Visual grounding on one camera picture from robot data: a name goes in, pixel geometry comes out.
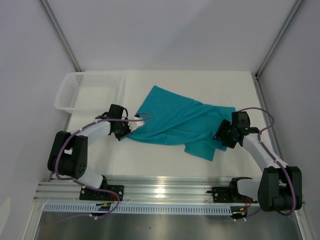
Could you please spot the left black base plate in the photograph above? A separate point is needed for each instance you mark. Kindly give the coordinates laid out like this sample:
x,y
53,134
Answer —
x,y
94,195

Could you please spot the right aluminium frame post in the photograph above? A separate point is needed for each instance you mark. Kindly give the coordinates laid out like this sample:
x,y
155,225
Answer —
x,y
284,29

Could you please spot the aluminium mounting rail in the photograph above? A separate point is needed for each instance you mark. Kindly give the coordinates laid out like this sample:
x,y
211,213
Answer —
x,y
149,190

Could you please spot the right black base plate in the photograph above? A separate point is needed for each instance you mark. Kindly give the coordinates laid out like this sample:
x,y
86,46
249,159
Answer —
x,y
223,194

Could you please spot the left aluminium side rail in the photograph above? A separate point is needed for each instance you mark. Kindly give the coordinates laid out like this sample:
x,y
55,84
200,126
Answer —
x,y
51,167

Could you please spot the white perforated plastic basket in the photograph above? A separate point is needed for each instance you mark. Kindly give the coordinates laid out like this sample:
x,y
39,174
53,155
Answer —
x,y
90,92

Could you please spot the left aluminium frame post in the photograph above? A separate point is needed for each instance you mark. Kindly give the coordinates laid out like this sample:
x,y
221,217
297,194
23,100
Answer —
x,y
59,33

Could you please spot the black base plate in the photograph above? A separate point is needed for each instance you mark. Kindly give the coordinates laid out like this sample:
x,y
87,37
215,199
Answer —
x,y
94,195
223,194

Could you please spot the right aluminium side rail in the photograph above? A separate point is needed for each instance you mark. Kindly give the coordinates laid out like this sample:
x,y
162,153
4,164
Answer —
x,y
274,150

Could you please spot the white slotted cable duct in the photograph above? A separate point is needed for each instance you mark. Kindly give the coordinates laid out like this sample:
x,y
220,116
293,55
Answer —
x,y
130,208

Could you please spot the aluminium frame post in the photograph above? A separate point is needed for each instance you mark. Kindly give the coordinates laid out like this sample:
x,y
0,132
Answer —
x,y
284,29
59,33

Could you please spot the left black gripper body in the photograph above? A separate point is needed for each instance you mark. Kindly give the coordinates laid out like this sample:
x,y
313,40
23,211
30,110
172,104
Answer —
x,y
123,129

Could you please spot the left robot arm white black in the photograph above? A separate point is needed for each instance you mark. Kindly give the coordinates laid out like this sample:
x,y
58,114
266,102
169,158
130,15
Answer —
x,y
68,158

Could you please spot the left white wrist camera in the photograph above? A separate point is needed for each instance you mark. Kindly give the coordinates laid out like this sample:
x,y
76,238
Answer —
x,y
136,123

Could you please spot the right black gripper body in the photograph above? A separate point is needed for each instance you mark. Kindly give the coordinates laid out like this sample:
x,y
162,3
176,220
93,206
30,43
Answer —
x,y
226,136

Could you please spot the teal t shirt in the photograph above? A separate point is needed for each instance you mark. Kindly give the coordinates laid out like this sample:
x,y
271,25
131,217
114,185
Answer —
x,y
179,120

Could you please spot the aluminium side rail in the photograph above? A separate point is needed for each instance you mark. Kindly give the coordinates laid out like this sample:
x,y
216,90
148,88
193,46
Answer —
x,y
274,150
51,167

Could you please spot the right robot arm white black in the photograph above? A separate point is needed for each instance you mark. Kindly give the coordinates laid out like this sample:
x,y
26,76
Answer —
x,y
280,187

